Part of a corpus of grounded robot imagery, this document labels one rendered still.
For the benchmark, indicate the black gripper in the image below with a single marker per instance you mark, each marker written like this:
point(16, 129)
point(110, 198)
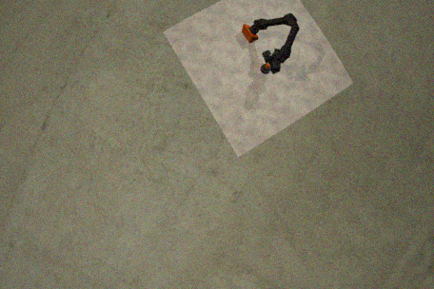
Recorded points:
point(268, 60)

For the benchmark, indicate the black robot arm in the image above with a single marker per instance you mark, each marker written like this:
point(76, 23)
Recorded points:
point(279, 55)

